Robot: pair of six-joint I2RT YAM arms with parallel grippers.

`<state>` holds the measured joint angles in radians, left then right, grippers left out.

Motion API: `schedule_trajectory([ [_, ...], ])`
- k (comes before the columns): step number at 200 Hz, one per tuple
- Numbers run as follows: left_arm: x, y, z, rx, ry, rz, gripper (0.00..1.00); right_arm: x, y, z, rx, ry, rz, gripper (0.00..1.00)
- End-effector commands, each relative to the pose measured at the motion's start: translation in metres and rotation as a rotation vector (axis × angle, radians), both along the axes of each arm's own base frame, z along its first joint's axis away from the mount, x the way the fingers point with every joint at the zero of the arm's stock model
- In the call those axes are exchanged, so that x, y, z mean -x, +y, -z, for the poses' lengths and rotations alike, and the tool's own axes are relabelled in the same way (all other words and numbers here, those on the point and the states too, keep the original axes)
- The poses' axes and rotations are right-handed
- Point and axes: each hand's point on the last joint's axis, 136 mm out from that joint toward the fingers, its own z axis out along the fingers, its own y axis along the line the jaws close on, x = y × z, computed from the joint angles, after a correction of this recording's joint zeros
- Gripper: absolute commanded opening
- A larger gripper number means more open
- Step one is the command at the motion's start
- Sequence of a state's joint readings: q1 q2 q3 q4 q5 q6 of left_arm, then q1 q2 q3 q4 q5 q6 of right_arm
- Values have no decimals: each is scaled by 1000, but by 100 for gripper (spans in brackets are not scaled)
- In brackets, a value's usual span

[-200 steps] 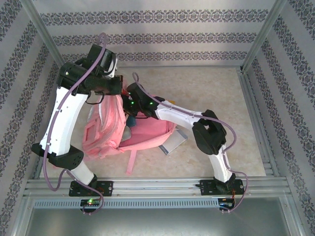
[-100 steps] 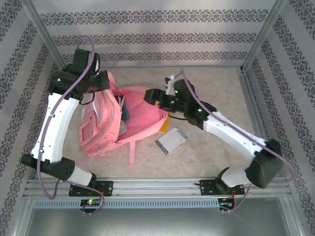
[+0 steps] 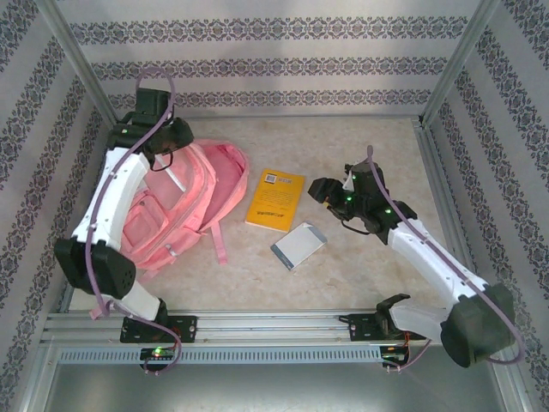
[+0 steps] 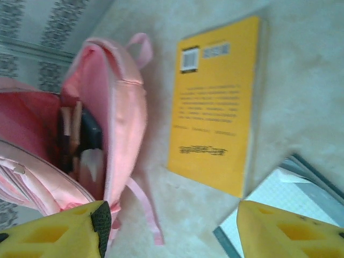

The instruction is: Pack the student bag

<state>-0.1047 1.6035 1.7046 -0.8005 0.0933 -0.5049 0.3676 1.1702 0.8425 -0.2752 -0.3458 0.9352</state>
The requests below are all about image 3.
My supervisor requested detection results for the grey white notebook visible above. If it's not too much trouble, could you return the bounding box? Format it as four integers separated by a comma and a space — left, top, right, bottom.
269, 220, 329, 273

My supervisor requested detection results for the yellow book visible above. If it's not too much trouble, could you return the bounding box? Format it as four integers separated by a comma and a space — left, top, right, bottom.
244, 167, 307, 234

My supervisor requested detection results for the pink student backpack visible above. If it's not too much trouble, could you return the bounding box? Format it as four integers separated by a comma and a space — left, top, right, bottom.
87, 137, 251, 321

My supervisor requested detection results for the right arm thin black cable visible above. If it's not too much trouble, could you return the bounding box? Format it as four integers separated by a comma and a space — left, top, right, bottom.
338, 216, 372, 236

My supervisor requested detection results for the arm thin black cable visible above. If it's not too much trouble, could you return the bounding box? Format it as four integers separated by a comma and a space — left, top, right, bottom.
148, 144, 176, 172
338, 216, 372, 236

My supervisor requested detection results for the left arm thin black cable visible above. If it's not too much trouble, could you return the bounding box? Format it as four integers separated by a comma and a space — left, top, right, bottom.
148, 144, 176, 172

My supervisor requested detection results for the aluminium frame post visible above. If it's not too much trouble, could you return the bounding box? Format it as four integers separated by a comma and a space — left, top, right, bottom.
33, 0, 120, 128
421, 0, 502, 128

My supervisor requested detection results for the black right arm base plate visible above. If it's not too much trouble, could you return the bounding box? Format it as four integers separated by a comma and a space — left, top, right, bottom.
337, 312, 431, 343

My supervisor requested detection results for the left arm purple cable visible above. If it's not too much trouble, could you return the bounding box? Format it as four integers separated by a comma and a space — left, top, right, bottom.
82, 65, 178, 319

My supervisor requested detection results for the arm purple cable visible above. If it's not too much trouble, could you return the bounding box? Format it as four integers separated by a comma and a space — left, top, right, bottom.
365, 144, 528, 367
82, 65, 178, 319

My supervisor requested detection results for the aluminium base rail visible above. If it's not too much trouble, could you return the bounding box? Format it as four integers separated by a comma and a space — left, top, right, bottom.
41, 308, 451, 344

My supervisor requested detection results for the slotted grey cable duct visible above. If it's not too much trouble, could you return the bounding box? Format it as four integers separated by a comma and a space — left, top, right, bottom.
57, 345, 383, 367

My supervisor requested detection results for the short purple cable loop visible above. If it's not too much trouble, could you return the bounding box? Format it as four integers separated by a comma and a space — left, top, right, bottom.
383, 341, 433, 374
142, 330, 184, 378

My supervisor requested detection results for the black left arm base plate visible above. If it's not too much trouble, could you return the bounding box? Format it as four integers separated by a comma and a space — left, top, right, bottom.
119, 314, 199, 344

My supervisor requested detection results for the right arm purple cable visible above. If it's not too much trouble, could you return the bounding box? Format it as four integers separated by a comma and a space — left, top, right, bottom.
365, 144, 528, 367

